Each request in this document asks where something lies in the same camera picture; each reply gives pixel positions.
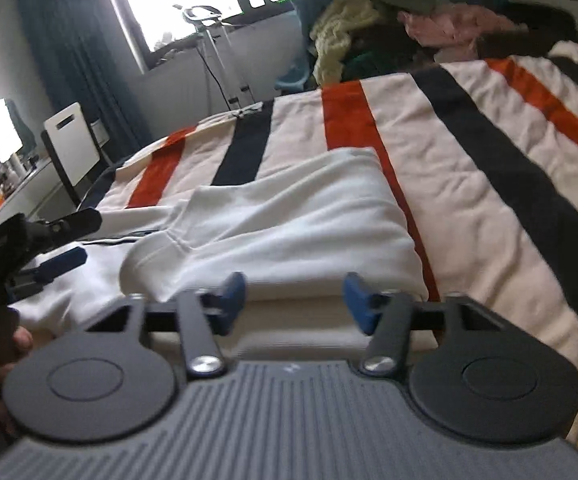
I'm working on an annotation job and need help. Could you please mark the white dresser with drawers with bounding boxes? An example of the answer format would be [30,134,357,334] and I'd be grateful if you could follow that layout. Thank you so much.
[0,152,78,242]

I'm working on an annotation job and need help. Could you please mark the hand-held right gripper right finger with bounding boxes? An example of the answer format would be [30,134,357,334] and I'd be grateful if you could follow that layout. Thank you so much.
[343,271,510,377]

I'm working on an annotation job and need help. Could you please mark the white garment steamer stand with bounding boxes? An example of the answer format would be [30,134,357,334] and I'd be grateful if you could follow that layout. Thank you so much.
[171,3,258,112]

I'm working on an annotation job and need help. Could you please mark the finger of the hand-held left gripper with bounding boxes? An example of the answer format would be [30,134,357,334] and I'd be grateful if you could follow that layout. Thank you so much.
[25,208,104,249]
[6,246,89,297]

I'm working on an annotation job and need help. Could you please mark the pink cloth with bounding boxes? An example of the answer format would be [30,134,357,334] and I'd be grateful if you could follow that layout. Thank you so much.
[398,2,526,54]

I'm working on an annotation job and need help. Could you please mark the white chair with black frame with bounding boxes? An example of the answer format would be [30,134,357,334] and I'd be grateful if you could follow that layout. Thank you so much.
[41,101,116,209]

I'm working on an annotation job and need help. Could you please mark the person's left hand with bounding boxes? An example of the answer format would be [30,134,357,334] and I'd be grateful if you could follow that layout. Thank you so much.
[0,326,34,383]

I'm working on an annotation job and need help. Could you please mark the yellow-green fleece blanket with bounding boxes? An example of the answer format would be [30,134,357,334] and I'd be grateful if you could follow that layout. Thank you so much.
[310,0,388,89]

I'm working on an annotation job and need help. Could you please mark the grey cloth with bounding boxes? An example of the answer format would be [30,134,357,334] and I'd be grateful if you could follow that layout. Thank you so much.
[368,0,453,17]

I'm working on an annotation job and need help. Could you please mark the dark brown cloth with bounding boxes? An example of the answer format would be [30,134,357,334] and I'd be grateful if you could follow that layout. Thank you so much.
[343,22,440,82]

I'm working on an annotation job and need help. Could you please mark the teal plastic basin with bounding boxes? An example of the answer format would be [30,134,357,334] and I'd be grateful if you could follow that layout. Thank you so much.
[276,57,316,94]

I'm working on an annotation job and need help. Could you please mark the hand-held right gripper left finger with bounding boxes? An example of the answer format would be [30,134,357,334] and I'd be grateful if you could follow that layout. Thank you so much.
[86,271,250,380]

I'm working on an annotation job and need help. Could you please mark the striped orange black cream blanket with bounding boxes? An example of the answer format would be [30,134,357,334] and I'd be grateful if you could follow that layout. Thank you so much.
[76,37,578,466]

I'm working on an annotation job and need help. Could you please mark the windowsill clutter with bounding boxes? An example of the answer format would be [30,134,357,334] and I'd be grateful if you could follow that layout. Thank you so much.
[148,32,178,59]

